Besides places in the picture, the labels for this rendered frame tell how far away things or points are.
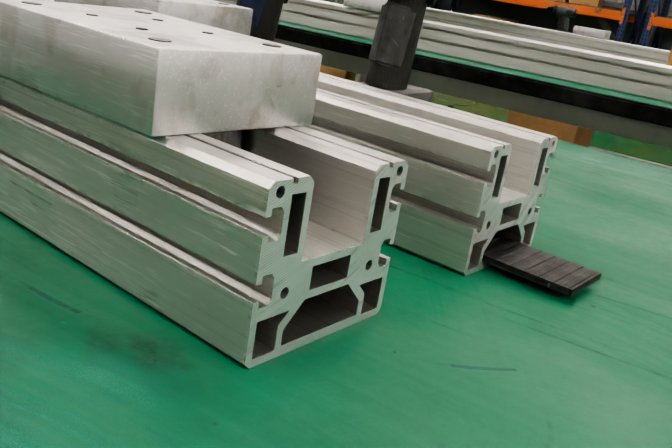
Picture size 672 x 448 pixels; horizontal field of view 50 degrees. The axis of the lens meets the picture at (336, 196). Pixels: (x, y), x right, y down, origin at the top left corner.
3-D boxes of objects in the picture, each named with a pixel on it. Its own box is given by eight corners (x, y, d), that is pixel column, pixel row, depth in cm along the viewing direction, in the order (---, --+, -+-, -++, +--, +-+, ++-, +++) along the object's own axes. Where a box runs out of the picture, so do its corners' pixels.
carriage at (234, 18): (51, 46, 71) (54, -26, 69) (144, 49, 80) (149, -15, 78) (151, 80, 62) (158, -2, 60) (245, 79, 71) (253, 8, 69)
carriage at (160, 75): (-22, 113, 42) (-20, -6, 40) (136, 107, 51) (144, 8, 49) (145, 196, 33) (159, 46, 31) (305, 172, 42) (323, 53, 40)
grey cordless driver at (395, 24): (315, 145, 74) (350, -81, 68) (407, 130, 90) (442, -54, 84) (379, 165, 70) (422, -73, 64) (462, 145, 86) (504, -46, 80)
